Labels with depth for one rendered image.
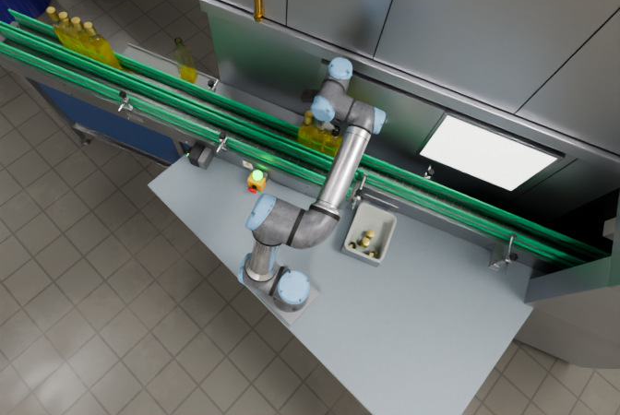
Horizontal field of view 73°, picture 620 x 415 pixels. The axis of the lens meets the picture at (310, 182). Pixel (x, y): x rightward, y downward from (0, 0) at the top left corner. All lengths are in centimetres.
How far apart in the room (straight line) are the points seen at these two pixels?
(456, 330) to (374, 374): 39
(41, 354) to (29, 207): 87
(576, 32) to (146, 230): 233
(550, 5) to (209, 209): 143
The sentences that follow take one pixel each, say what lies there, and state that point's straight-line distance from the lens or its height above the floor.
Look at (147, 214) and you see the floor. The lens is 279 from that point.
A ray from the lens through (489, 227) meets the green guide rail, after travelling 189.
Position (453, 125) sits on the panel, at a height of 126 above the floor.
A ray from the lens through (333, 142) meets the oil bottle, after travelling 167.
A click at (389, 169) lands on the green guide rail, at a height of 94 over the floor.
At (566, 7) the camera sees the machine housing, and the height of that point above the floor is 182.
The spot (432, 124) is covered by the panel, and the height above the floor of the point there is 122.
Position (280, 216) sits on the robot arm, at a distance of 118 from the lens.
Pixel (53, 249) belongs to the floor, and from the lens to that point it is 292.
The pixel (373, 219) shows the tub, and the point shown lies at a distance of 191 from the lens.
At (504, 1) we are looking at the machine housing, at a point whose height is 178.
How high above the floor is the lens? 255
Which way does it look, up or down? 67 degrees down
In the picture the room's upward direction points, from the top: 12 degrees clockwise
